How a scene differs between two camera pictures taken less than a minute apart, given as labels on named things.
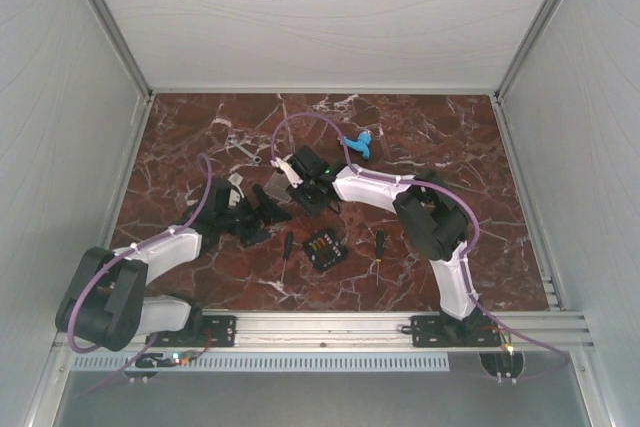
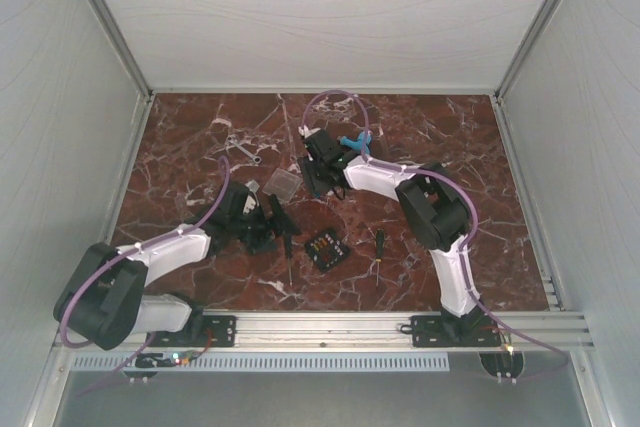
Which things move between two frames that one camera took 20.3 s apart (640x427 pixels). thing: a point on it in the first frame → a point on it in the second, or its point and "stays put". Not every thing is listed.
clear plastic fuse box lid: x=276 y=186 stays put
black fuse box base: x=324 y=249 stays put
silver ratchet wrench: x=255 y=159 stays put
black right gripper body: x=305 y=198 → x=315 y=179
